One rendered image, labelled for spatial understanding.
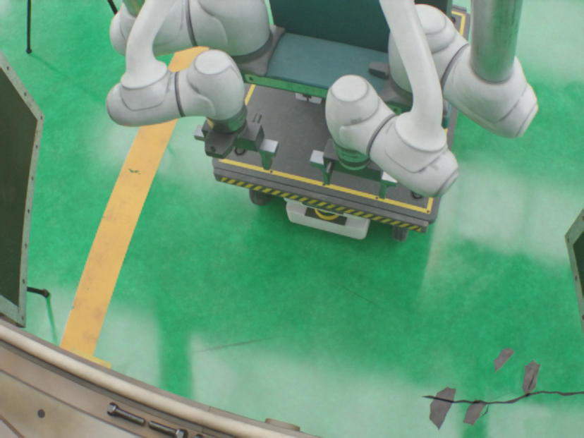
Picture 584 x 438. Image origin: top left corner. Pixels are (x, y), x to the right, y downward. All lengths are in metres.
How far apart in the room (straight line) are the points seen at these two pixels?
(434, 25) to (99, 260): 1.50
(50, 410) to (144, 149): 1.82
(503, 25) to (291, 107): 1.11
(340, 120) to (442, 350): 1.08
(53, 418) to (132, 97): 0.75
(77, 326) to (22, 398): 1.52
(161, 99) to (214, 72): 0.12
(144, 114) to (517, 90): 0.78
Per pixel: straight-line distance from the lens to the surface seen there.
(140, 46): 1.27
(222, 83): 1.26
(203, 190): 2.33
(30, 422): 0.79
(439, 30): 1.39
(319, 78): 1.62
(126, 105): 1.32
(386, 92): 1.57
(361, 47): 1.68
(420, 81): 1.09
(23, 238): 1.66
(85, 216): 2.44
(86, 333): 2.28
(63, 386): 0.89
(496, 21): 1.10
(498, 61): 1.22
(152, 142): 2.49
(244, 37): 1.56
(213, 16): 1.52
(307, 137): 2.00
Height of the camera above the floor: 2.02
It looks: 64 degrees down
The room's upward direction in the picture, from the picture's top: 16 degrees counter-clockwise
